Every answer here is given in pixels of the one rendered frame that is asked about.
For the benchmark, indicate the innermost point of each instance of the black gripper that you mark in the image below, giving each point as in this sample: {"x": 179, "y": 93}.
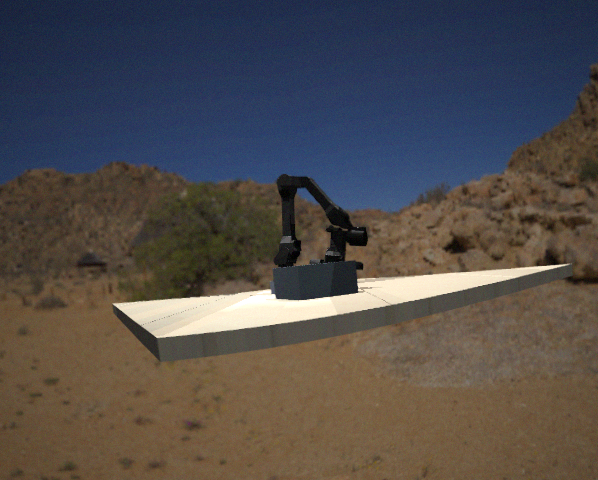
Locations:
{"x": 359, "y": 265}

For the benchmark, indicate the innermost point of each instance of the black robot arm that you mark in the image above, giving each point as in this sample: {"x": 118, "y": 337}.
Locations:
{"x": 290, "y": 247}

